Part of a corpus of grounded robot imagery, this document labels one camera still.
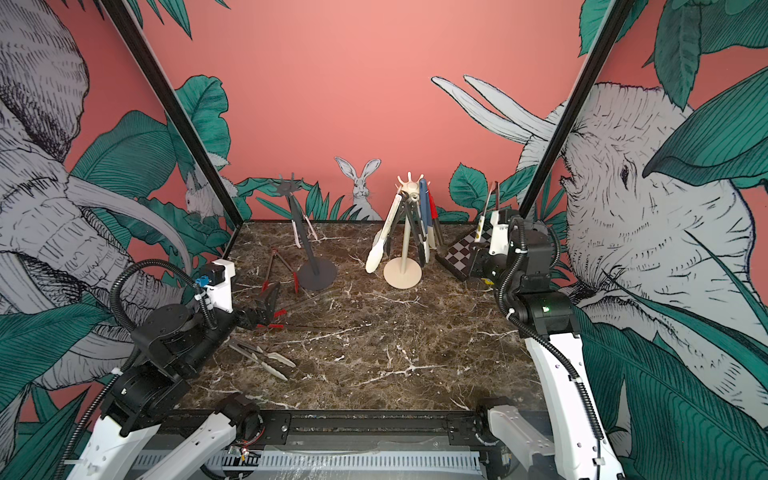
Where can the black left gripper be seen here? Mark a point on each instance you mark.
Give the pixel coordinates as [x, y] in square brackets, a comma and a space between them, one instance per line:
[249, 318]

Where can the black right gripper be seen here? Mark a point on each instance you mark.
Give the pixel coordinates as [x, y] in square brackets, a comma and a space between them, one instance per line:
[480, 260]

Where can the black steel tongs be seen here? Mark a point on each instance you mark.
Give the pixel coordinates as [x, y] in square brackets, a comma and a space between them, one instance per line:
[411, 212]

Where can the pink tongs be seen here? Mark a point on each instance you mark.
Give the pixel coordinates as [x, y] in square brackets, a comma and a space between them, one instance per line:
[307, 226]

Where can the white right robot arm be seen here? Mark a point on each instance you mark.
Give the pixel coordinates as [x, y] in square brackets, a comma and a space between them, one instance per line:
[517, 261]

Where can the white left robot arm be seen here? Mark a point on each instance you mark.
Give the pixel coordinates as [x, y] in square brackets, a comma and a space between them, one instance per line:
[176, 345]

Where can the cream tipped tongs near left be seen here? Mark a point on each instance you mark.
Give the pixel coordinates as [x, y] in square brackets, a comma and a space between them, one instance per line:
[275, 364]

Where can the cream utensil rack stand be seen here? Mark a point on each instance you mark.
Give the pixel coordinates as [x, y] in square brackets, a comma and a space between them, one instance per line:
[403, 272]

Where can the grey utensil rack stand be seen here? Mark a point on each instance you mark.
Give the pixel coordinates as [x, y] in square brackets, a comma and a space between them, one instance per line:
[316, 273]

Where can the black white chessboard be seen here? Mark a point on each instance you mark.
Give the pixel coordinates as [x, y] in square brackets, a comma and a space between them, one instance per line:
[460, 260]

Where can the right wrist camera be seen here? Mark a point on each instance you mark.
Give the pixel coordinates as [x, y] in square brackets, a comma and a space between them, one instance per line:
[499, 243]

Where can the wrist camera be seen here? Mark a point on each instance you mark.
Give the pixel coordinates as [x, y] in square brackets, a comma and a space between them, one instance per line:
[216, 278]
[499, 243]

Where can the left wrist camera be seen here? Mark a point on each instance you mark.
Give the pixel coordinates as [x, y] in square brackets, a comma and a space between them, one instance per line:
[216, 278]

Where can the white cable duct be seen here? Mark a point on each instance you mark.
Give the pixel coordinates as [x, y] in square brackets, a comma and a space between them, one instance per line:
[460, 462]

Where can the black front rail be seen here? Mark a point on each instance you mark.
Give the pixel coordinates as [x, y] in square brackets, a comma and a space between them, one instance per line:
[460, 427]

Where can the black enclosure frame post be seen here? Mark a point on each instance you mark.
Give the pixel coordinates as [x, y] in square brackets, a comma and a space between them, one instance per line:
[611, 26]

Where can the left black frame post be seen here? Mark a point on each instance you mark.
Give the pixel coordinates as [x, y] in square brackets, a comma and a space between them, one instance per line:
[128, 29]

